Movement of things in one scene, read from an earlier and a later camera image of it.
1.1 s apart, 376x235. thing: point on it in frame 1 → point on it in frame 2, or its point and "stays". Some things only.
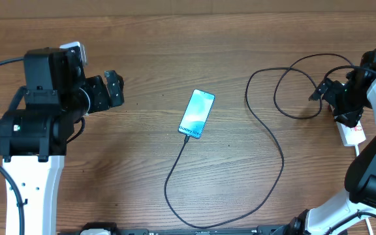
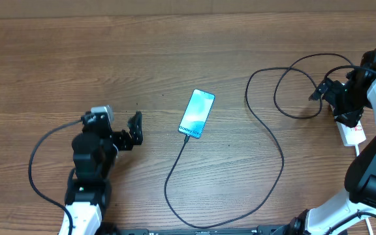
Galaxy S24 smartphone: (196, 113) stays
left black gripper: (102, 100) → (126, 143)
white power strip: (351, 136) stays
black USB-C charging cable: (267, 127) stays
